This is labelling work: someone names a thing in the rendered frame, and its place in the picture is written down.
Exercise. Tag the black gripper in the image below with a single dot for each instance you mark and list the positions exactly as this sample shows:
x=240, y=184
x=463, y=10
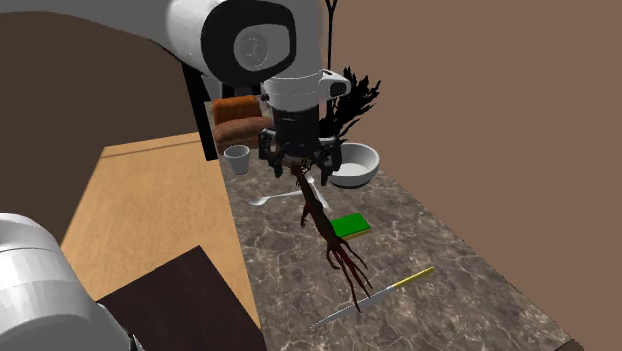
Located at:
x=295, y=124

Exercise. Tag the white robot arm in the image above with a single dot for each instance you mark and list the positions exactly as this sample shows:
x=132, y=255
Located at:
x=194, y=29

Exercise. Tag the white plastic utensil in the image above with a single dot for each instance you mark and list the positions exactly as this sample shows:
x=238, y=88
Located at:
x=319, y=195

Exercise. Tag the white bowl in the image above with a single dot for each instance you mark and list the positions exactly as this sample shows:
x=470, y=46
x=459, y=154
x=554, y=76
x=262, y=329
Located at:
x=357, y=167

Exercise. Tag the dark red branching root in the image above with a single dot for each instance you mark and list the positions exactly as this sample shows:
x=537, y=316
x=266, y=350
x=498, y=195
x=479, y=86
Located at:
x=318, y=216

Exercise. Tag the white spoon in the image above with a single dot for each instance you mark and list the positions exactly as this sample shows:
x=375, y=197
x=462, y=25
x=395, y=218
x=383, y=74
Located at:
x=257, y=201

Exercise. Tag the white cup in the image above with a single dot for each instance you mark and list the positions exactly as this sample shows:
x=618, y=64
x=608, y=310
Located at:
x=237, y=158

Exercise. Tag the black leafy plant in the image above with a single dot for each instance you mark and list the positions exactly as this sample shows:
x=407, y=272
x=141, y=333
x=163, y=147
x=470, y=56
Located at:
x=352, y=104

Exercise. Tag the green and yellow sponge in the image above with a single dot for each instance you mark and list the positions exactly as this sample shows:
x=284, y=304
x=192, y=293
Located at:
x=349, y=224

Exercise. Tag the orange brown armchair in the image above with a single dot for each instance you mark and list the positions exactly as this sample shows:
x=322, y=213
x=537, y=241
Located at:
x=238, y=121

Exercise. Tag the black thin forked stand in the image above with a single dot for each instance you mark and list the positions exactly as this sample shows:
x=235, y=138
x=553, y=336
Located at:
x=330, y=39

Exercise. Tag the dark brown robot stand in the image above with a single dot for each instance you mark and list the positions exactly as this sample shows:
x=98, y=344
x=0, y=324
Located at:
x=189, y=306

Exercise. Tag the black upright post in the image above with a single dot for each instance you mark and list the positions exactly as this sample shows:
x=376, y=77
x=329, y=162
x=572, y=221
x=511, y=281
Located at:
x=201, y=116

